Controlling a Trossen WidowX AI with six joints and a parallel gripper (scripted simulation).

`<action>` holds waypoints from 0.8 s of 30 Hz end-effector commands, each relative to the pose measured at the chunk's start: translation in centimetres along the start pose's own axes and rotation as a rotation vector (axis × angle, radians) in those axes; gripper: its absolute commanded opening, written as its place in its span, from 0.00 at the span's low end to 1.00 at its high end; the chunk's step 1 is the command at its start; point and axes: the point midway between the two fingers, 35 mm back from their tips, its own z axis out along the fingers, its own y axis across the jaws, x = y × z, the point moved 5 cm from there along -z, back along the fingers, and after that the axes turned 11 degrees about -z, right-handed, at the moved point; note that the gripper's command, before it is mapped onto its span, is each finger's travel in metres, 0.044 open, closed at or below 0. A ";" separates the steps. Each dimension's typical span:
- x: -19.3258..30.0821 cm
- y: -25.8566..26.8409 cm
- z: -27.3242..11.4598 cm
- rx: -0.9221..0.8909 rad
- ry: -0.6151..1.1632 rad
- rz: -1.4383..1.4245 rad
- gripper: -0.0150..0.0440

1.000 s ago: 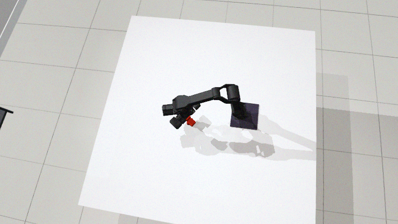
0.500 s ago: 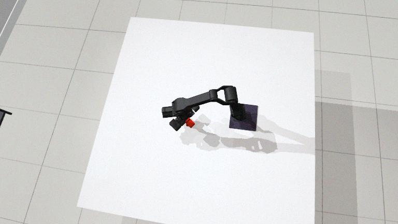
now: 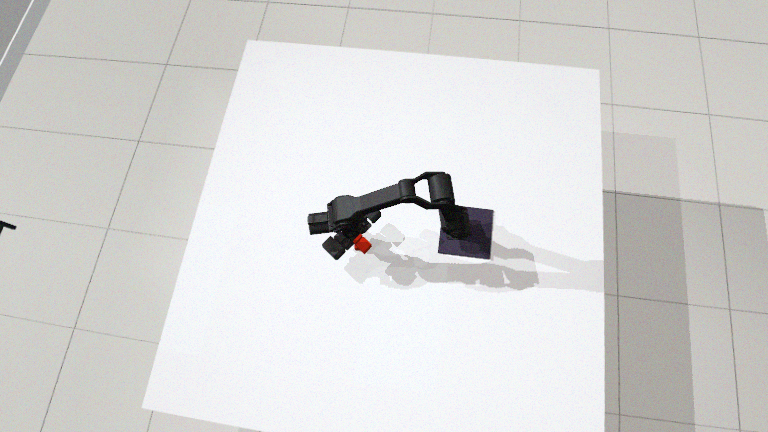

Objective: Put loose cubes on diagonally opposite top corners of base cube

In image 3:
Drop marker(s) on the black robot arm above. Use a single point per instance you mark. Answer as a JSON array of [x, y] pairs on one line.
[[345, 212]]

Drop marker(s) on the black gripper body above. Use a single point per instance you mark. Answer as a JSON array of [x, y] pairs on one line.
[[335, 249]]

